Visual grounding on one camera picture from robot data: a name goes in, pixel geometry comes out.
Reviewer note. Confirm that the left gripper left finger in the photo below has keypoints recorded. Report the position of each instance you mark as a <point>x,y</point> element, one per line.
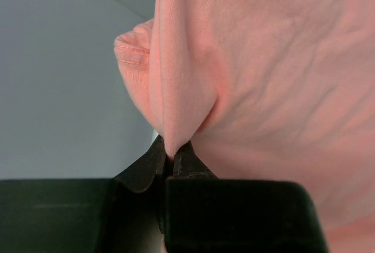
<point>84,215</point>

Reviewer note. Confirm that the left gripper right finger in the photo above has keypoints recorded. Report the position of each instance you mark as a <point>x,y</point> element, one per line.
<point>206,214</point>

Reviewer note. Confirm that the pink t-shirt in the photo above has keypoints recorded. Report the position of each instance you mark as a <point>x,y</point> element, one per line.
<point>267,89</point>

